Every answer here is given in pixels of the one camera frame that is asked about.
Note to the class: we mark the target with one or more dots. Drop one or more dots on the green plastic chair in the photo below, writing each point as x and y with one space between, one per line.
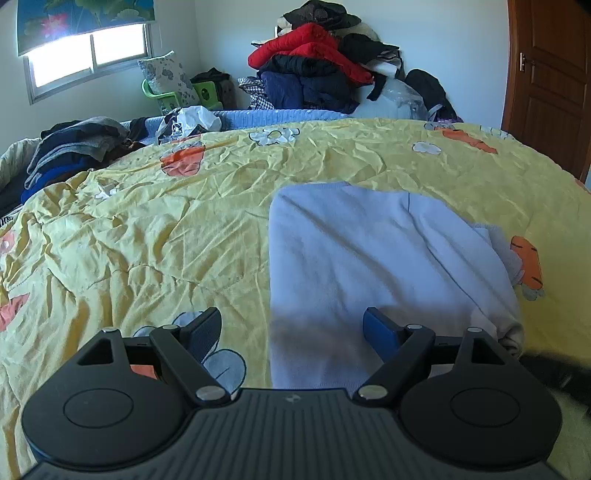
168 98

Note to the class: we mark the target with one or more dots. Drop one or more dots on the white quilted blanket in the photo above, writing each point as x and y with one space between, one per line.
11 157

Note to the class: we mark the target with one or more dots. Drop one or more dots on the houndstooth cloth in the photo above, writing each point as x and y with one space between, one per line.
258 99

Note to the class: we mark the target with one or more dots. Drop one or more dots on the cream fluffy garment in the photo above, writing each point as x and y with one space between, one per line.
364 30

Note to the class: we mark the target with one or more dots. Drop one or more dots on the stack of folded dark clothes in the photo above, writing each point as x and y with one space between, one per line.
74 143

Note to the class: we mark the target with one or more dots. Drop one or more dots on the blue knitted blanket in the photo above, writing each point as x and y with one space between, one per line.
277 117

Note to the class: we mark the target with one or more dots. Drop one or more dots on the white crumpled garment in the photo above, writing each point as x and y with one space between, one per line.
198 117

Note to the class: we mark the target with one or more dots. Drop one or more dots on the clear plastic bag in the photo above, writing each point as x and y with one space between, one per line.
397 99

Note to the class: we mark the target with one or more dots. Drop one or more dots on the dark patterned garment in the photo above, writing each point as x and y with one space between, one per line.
323 14

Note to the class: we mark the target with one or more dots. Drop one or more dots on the black puffer jacket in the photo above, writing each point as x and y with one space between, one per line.
304 64

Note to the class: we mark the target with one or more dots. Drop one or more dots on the light purple long-sleeve shirt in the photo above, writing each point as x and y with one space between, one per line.
346 258

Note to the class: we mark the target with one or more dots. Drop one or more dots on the black garment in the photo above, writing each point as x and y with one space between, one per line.
364 48

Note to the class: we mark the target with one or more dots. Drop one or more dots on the grey floral pillow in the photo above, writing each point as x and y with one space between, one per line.
164 71

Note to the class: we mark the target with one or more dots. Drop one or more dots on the window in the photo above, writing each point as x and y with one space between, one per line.
69 60

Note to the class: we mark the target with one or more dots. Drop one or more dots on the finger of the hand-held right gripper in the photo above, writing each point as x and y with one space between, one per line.
563 376

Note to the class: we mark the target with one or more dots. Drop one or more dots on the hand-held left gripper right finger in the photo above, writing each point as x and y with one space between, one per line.
381 330

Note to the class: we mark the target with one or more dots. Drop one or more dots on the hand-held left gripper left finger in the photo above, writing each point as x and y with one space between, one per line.
205 330

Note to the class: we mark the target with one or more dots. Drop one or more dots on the yellow printed quilt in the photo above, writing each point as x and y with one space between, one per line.
161 230

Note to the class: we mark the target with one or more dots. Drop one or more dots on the lotus print window blind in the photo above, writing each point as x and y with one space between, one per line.
92 14

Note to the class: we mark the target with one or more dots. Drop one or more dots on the navy jacket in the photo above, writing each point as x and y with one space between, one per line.
286 90

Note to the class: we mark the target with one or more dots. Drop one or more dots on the green plastic stool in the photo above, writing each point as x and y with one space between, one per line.
207 94

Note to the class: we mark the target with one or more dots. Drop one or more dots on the brown wooden door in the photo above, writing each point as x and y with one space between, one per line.
554 69

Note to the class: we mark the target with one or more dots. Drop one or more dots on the red jacket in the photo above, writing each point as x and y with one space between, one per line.
300 41

